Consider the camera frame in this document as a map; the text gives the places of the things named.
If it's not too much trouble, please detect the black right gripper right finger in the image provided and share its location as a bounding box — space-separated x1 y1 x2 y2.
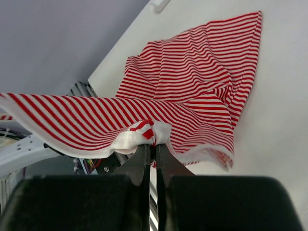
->
155 144 194 231

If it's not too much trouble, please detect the white and chrome clothes rack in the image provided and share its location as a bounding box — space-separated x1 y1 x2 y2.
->
149 0 170 13

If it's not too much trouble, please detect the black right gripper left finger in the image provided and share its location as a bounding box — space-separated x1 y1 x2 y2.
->
114 145 151 231

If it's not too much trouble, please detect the red white striped tank top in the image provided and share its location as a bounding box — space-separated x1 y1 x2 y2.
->
0 11 262 170

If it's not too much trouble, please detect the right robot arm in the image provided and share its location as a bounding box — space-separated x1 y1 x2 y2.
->
0 136 195 231

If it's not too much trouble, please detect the aluminium mounting rail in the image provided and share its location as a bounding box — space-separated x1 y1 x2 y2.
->
0 81 159 231

